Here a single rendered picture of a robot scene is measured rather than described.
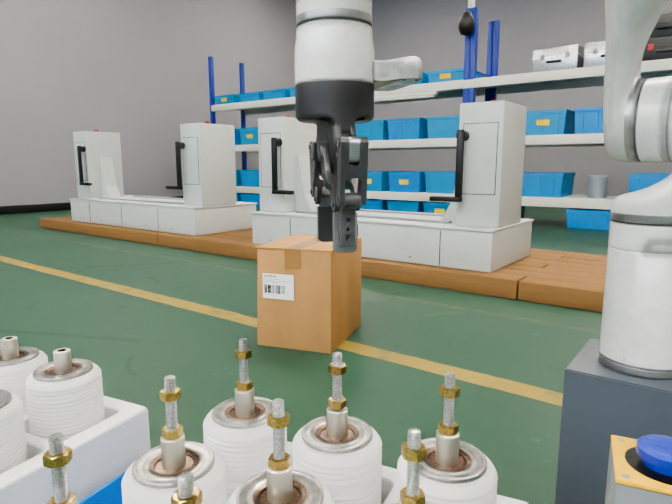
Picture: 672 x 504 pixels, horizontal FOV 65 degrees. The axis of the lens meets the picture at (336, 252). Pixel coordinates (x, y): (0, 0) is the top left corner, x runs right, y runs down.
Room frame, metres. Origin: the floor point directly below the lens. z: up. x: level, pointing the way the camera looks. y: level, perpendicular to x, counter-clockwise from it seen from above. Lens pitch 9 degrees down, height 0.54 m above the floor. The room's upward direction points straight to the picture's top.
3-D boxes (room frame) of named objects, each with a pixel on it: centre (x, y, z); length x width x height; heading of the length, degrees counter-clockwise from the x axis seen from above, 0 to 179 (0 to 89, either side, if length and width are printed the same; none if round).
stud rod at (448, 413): (0.47, -0.11, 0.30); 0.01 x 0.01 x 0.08
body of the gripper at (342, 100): (0.51, 0.00, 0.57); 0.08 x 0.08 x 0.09
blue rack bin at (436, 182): (5.42, -1.20, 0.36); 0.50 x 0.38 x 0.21; 142
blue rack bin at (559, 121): (4.84, -1.94, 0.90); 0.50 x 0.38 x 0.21; 144
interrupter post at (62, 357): (0.70, 0.38, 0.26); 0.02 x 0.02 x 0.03
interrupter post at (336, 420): (0.52, 0.00, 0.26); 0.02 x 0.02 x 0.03
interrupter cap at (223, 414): (0.57, 0.11, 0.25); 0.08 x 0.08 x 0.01
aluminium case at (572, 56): (4.78, -1.97, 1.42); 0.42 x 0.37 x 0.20; 141
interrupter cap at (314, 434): (0.52, 0.00, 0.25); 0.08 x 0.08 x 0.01
